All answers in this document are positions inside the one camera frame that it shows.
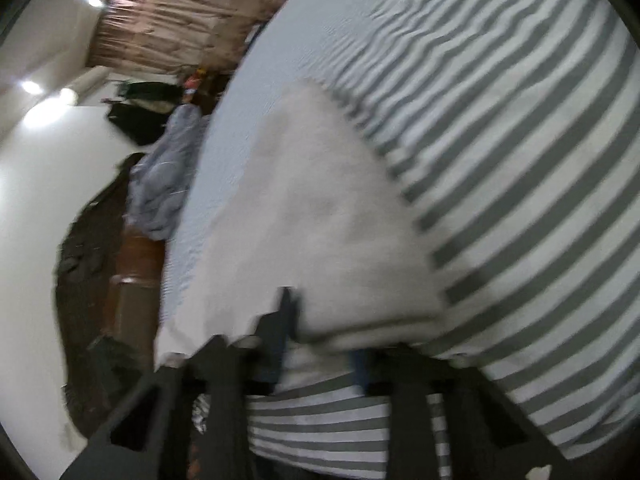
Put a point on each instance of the white air conditioner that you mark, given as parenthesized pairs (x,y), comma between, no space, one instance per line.
(92,82)

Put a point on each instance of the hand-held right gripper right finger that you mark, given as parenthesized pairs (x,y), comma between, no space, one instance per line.
(362,370)

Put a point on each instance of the black hanging jacket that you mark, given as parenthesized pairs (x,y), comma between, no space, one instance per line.
(140,125)

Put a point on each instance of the patterned pink curtain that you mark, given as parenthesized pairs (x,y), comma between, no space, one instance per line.
(190,15)

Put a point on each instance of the ceiling light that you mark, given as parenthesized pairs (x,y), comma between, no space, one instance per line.
(66,94)
(95,2)
(31,87)

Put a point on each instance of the folded blue quilt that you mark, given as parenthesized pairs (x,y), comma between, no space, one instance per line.
(162,180)

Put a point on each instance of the beige pants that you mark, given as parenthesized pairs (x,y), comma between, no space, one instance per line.
(310,220)

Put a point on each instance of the carved wooden headboard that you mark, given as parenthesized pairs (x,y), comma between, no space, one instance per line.
(90,260)

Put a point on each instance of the dark green hanging jacket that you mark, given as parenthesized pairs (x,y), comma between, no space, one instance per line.
(150,91)

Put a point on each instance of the bed with striped sheet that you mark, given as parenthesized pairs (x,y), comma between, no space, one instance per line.
(500,110)

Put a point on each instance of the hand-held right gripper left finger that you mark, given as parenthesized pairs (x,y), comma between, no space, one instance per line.
(280,340)

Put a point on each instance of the pile of colourful clothes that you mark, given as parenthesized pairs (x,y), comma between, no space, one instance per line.
(194,82)

